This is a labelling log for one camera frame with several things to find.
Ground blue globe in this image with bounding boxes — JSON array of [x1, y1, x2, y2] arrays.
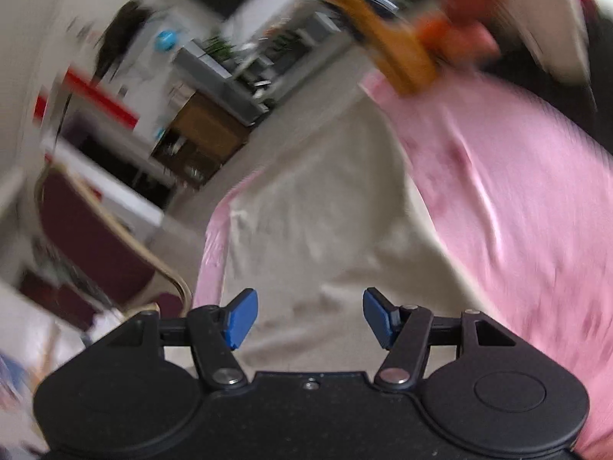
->
[[154, 29, 179, 53]]

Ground pink bed sheet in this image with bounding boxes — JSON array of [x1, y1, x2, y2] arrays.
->
[[194, 73, 612, 459]]

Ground red orange plush toy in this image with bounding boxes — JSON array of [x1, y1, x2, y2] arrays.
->
[[413, 0, 501, 67]]

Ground dark red chair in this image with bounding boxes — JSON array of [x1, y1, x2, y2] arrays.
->
[[33, 163, 192, 331]]

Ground grey tv stand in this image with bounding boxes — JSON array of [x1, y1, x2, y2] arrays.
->
[[172, 0, 351, 127]]

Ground green potted plant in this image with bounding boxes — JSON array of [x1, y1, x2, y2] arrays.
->
[[204, 34, 234, 63]]

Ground cream white garment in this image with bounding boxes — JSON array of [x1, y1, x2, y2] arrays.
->
[[195, 97, 493, 374]]

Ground orange giraffe plush toy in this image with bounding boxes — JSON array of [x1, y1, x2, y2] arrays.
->
[[324, 0, 438, 95]]

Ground brown wooden cabinet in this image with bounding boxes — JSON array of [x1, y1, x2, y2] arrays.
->
[[152, 92, 251, 189]]

